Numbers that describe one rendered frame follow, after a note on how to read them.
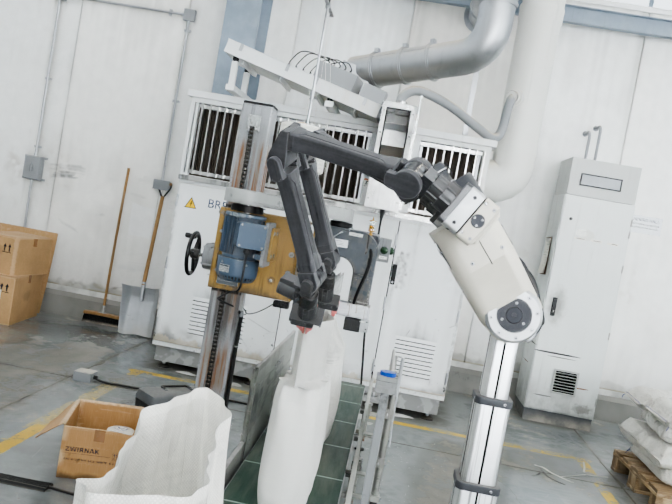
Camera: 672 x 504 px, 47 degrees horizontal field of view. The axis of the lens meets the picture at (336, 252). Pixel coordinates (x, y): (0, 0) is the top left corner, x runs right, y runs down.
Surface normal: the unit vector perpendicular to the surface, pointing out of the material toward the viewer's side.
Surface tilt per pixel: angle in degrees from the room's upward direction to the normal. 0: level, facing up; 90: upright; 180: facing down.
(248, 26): 90
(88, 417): 90
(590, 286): 90
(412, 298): 90
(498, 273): 115
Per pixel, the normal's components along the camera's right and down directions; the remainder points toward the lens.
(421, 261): -0.08, 0.04
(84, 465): 0.16, 0.07
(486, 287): 0.20, 0.51
